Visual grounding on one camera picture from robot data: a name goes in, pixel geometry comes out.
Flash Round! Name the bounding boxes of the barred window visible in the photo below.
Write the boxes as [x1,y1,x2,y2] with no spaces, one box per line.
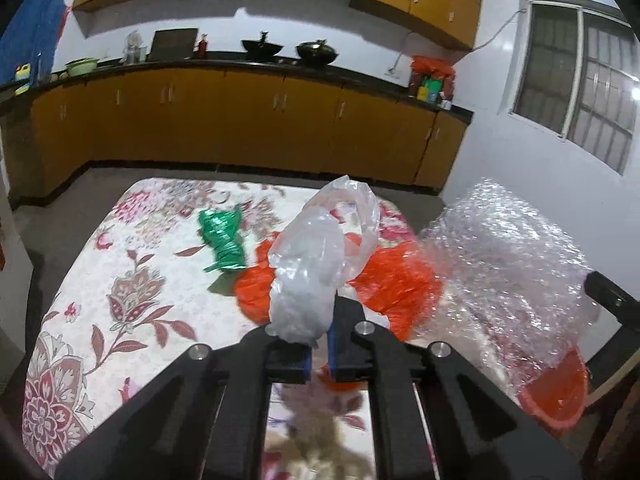
[509,0,640,177]

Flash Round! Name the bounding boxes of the black kitchen countertop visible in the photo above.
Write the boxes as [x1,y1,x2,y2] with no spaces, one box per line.
[0,54,474,124]

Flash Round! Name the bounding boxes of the red bag covered rack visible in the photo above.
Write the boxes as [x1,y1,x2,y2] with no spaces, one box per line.
[408,54,457,107]

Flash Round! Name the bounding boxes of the brown cutting board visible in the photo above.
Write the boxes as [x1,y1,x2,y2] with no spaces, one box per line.
[147,28,200,61]

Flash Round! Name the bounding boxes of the thin wall wire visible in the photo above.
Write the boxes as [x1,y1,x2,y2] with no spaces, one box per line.
[472,7,529,54]

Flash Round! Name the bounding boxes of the floral tablecloth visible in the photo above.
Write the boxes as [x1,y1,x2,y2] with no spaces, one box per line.
[22,177,447,480]

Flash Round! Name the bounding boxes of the blue hanging cloth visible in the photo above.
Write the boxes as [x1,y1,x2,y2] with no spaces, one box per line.
[0,0,76,87]

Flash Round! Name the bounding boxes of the green foil bag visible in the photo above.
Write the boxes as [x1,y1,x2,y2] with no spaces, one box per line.
[197,204,249,274]

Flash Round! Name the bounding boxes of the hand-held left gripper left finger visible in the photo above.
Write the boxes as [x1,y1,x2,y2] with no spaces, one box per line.
[54,326,314,480]

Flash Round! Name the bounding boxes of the wooden lower cabinets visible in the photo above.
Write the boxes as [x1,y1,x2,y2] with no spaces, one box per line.
[29,67,471,197]

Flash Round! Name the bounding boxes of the green basin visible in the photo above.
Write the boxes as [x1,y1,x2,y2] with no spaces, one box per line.
[65,57,100,77]

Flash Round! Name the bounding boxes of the yellow detergent bottle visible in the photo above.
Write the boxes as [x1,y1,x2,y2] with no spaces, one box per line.
[13,63,32,96]

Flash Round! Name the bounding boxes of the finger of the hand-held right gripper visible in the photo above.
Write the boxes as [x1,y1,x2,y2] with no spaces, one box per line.
[583,269,640,334]

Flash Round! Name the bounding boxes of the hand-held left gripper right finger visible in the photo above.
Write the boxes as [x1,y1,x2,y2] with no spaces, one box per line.
[327,295,584,480]

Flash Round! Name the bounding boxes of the orange plastic bag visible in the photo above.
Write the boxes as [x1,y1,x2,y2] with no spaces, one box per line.
[234,232,362,324]
[349,241,444,344]

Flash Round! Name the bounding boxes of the clear plastic jar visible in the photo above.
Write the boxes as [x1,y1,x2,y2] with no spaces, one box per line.
[123,29,149,65]

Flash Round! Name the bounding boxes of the translucent white plastic bag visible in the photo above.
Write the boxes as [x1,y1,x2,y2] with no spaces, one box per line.
[266,174,382,347]

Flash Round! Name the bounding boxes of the green box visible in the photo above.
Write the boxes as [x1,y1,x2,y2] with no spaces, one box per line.
[419,77,444,104]

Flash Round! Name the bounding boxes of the black wok with lid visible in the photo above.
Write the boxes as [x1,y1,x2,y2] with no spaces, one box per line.
[294,38,339,67]

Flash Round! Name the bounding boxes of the clear bubble wrap sheet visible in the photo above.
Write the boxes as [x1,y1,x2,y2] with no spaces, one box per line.
[414,177,602,402]

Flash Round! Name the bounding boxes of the orange plastic basket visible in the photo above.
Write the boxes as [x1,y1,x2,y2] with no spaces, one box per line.
[516,346,592,429]

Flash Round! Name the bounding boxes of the black wok with handle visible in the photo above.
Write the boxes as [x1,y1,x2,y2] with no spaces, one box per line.
[241,30,284,59]

